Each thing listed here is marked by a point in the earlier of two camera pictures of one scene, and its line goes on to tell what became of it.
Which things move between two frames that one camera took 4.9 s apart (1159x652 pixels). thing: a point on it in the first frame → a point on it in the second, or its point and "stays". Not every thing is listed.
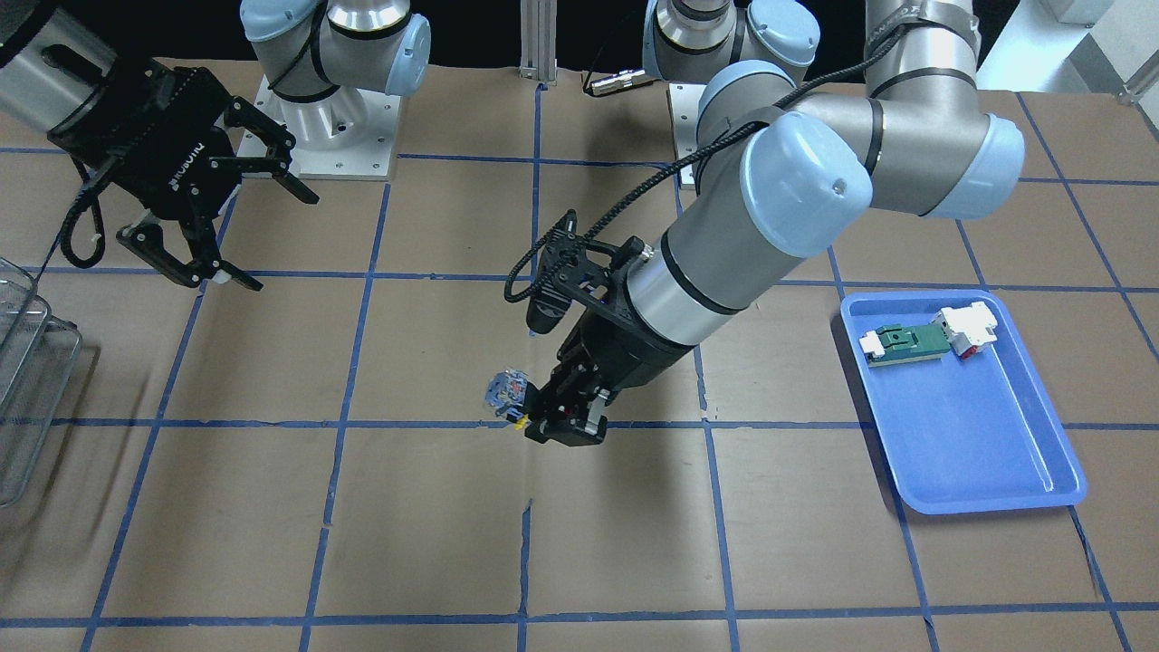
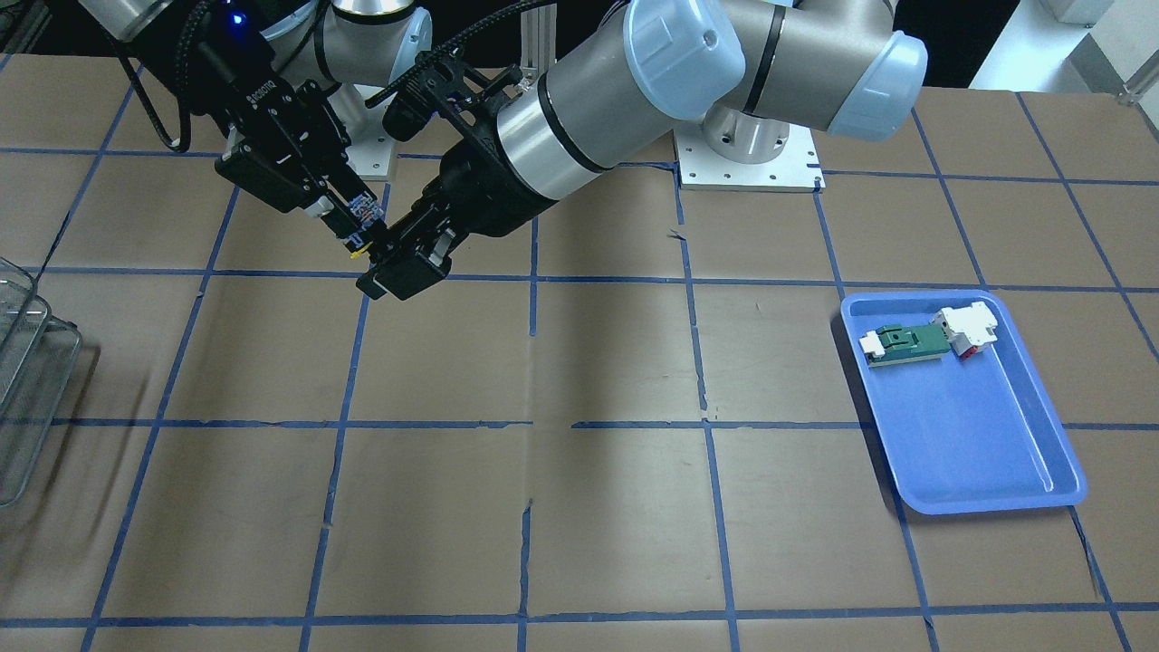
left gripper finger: (572, 424) → (412, 265)
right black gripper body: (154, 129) → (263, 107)
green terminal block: (896, 344) stays
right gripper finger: (278, 144) → (337, 186)
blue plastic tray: (970, 436) stays
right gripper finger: (147, 240) → (269, 181)
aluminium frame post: (538, 41) stays
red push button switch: (506, 391) → (364, 209)
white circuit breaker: (968, 328) stays
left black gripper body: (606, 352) → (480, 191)
